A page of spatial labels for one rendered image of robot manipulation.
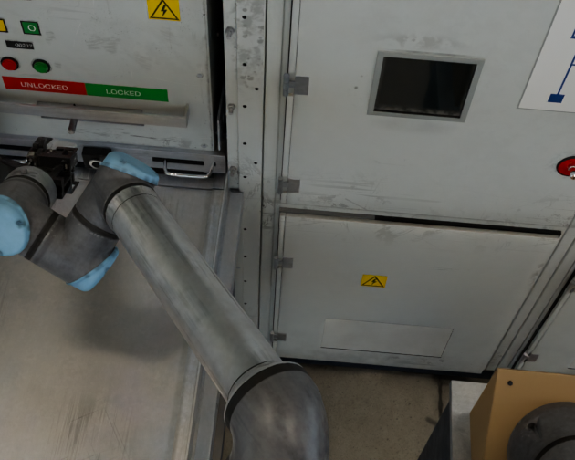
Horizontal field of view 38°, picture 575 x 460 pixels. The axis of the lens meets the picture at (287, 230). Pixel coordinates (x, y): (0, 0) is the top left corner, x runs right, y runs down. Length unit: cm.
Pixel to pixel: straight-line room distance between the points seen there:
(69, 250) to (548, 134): 88
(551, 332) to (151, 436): 117
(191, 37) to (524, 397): 87
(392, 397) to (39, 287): 119
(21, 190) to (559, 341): 150
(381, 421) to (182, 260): 143
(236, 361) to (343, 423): 147
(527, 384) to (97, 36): 98
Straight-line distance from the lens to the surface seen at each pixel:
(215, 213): 176
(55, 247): 137
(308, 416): 97
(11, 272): 175
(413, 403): 252
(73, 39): 160
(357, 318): 222
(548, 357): 244
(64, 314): 168
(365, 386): 252
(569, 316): 223
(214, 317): 107
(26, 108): 171
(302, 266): 200
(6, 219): 136
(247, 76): 152
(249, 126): 163
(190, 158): 178
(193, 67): 159
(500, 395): 154
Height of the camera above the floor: 230
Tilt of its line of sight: 57 degrees down
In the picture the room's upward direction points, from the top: 4 degrees clockwise
